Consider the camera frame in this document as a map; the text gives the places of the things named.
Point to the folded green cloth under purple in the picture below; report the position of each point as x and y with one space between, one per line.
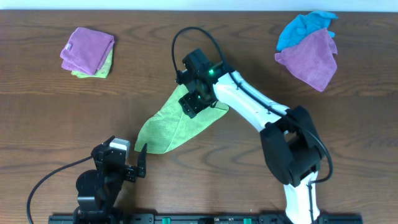
102 72

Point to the green microfiber cloth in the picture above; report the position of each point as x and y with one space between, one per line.
170 127

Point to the crumpled blue cloth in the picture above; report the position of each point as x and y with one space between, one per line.
302 26

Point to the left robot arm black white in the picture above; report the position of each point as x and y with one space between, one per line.
99 188

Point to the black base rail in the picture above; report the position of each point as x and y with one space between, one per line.
148 218

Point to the crumpled purple cloth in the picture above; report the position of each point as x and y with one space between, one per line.
312 60

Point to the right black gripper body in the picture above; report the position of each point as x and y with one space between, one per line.
193 103

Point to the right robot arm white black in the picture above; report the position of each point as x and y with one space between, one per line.
290 143

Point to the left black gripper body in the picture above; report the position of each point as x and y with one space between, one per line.
128 171

